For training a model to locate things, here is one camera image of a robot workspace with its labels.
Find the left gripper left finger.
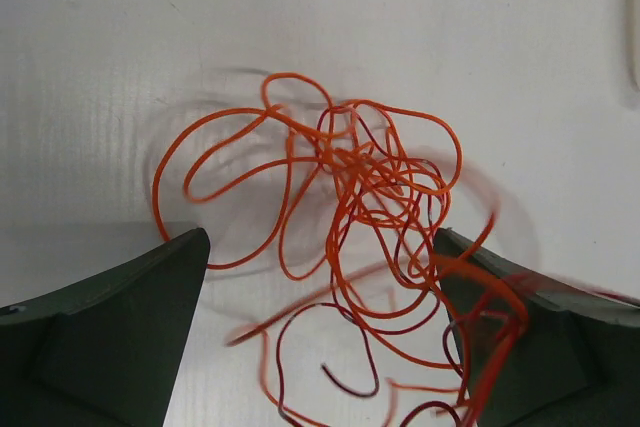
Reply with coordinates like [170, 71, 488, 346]
[1, 228, 210, 426]

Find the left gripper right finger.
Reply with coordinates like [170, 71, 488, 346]
[430, 227, 640, 427]

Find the ball of wires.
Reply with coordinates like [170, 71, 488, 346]
[149, 72, 530, 426]

